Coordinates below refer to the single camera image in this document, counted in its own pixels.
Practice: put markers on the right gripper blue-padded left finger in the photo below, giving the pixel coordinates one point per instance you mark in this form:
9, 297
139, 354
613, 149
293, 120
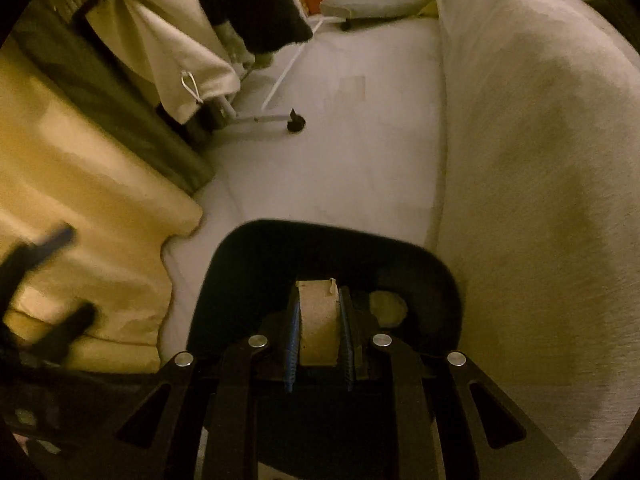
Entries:
292, 339

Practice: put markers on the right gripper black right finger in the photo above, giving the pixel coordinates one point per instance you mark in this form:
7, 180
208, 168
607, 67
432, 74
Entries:
351, 339

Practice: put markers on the cardboard tape roll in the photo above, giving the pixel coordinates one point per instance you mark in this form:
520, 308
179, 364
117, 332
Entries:
320, 335

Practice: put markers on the black plastic trash bin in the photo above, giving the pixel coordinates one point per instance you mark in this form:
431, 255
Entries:
328, 427

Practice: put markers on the white rolling clothes rack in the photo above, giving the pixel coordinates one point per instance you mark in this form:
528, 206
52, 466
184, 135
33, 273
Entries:
295, 122

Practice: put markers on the olive green jacket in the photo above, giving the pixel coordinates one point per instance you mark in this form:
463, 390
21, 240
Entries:
90, 78

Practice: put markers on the grey bed with mattress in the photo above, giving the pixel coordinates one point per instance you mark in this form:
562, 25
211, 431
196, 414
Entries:
540, 212

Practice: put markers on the cream hanging trousers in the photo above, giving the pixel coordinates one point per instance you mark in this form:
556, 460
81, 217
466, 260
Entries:
171, 45

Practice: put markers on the grey round floor cushion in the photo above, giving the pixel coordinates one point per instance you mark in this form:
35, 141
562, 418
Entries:
352, 11

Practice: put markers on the yellow item on floor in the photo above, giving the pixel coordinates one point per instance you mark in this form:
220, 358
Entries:
428, 9

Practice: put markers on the black hanging garment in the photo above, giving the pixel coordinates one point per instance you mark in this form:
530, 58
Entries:
265, 26

